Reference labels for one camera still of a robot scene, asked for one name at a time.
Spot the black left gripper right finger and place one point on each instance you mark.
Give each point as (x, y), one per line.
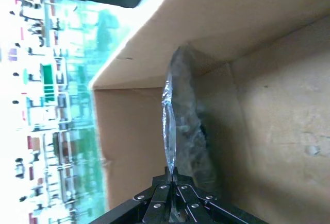
(190, 206)

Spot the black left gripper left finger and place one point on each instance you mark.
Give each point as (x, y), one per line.
(154, 203)

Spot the small clear tape scrap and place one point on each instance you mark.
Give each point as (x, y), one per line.
(313, 151)

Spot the brown cardboard box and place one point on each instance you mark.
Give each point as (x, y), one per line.
(270, 105)

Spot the grey antistatic bag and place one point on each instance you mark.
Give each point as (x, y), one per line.
(168, 121)

